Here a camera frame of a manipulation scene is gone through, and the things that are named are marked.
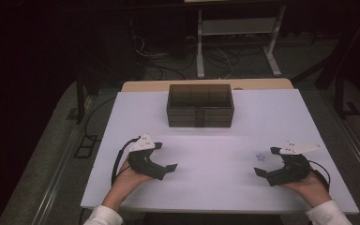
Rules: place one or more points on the smoky acrylic drawer box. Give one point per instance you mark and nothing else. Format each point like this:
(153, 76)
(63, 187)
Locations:
(200, 100)

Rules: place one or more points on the person's left hand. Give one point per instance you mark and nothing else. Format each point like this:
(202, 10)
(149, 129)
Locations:
(128, 182)

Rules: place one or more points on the white metal desk frame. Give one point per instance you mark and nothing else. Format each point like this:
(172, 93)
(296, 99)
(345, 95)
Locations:
(239, 26)

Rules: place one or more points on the metal floor rail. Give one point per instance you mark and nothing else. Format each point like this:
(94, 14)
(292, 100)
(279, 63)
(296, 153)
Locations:
(356, 143)
(59, 178)

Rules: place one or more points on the small purple star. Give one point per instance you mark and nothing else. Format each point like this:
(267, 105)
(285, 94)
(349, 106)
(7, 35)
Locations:
(260, 157)

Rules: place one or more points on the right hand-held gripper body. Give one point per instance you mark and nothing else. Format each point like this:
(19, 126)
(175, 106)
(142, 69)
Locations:
(292, 170)

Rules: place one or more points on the light wooden table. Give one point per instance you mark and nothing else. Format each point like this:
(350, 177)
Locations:
(150, 85)

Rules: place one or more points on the smoky acrylic drawer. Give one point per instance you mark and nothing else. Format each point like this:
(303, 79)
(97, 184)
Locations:
(181, 124)

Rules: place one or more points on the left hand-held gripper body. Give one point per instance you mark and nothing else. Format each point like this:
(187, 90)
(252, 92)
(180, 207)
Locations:
(143, 161)

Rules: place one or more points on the person's right hand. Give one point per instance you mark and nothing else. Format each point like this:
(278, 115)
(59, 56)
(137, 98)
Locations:
(309, 189)

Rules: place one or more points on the black metal stand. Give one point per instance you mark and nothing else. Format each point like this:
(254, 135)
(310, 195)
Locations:
(80, 100)
(340, 97)

